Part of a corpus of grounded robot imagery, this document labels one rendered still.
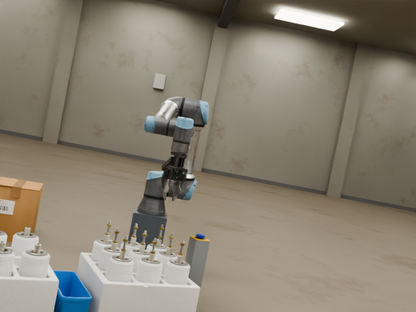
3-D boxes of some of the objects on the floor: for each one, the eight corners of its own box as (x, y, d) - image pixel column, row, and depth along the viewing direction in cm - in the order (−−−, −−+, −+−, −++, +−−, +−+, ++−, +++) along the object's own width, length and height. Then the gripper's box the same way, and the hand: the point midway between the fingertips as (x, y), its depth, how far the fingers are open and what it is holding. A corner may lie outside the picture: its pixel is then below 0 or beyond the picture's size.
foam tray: (72, 293, 218) (80, 252, 218) (157, 296, 236) (164, 257, 235) (94, 332, 184) (103, 283, 183) (192, 332, 201) (200, 287, 200)
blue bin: (42, 299, 205) (47, 270, 205) (70, 299, 210) (75, 271, 210) (56, 330, 179) (62, 297, 178) (86, 330, 184) (93, 298, 183)
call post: (176, 303, 231) (189, 236, 230) (190, 303, 234) (203, 237, 233) (182, 309, 225) (195, 240, 223) (196, 309, 228) (210, 241, 227)
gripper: (171, 151, 215) (161, 202, 216) (195, 156, 219) (185, 205, 220) (164, 150, 223) (155, 198, 224) (187, 153, 227) (178, 201, 228)
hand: (168, 197), depth 224 cm, fingers open, 3 cm apart
